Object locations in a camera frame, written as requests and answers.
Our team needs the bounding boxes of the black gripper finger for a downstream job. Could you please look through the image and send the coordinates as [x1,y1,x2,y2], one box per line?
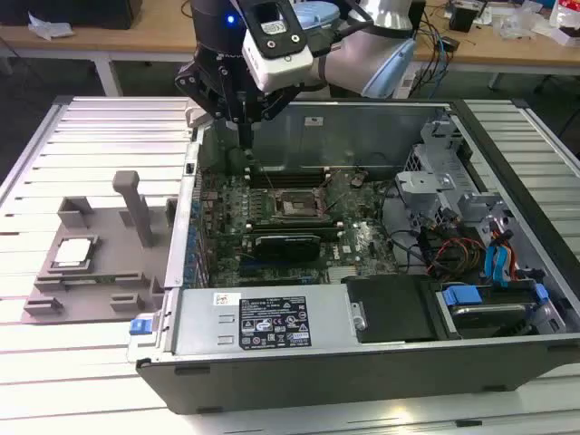
[246,85,300,151]
[175,56,248,151]

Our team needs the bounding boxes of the silver CPU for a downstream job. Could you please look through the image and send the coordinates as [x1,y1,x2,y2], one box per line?
[53,237,97,268]

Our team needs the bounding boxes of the CPU socket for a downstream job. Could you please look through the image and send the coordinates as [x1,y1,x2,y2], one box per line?
[270,188,319,222]

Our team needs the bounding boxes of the wooden desk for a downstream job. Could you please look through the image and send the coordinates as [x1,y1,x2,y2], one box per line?
[0,0,580,97]

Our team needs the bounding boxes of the green motherboard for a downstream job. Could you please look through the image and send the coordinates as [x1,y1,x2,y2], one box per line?
[197,167,400,289]

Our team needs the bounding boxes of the black graphics card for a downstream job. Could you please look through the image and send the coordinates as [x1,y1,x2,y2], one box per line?
[251,233,321,264]

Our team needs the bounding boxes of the crumpled white paper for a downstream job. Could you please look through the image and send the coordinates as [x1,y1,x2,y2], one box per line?
[26,11,76,42]

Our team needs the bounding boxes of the silver metal drive cage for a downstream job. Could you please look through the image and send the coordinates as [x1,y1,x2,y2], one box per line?
[404,115,476,182]

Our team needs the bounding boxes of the small silver heatsink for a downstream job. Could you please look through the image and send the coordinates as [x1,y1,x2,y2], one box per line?
[326,266,359,285]

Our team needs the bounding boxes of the grey parts rack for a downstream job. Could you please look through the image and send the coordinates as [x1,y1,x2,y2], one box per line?
[22,169,180,325]

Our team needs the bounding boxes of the small black box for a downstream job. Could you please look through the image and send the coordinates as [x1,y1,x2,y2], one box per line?
[448,3,482,33]

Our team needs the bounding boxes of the green RAM stick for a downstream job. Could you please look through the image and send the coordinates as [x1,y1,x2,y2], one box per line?
[62,275,114,286]

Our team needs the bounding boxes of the black plastic shroud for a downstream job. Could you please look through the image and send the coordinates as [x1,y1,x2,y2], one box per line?
[339,274,439,343]

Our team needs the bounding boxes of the silver power supply with label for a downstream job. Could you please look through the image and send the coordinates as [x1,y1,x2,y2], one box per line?
[156,284,359,359]

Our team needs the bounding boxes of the clear plastic bags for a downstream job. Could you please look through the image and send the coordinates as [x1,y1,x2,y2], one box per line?
[496,2,552,41]

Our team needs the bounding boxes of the hard disk in blue carrier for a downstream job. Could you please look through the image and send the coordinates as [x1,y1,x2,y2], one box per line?
[439,283,552,340]

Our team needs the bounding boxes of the black PC case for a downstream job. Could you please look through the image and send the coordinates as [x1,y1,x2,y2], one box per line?
[126,97,580,416]

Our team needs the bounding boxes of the red and white box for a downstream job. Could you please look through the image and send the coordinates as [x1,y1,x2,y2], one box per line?
[550,0,580,47]

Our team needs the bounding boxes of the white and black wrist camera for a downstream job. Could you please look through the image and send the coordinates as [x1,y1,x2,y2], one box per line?
[241,0,314,93]

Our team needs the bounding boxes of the beige case latch handle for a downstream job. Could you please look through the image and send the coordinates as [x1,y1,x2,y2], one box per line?
[184,102,213,131]

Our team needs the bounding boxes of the black camera cable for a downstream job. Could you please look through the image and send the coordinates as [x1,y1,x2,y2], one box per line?
[312,0,377,58]

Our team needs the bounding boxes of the grey bracket with hole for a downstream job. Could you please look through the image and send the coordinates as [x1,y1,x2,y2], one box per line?
[393,169,457,214]

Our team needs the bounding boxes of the silver metal bracket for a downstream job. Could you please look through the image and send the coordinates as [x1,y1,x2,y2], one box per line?
[456,190,508,224]

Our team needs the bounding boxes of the red yellow black wire bundle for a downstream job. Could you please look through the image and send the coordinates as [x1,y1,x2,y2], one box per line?
[419,226,488,277]

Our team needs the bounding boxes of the blue flat wire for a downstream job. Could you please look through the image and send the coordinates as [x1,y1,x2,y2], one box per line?
[483,230,513,289]

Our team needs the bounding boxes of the orange flat wire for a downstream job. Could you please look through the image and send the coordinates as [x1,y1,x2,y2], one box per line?
[503,235,518,285]

